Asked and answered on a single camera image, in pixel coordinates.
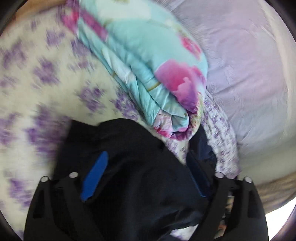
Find black pants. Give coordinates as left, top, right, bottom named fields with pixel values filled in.
left=53, top=118, right=208, bottom=240

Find purple floral bed sheet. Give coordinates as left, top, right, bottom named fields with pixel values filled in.
left=0, top=4, right=241, bottom=241

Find folded floral teal quilt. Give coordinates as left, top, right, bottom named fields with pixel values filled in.
left=63, top=1, right=208, bottom=141

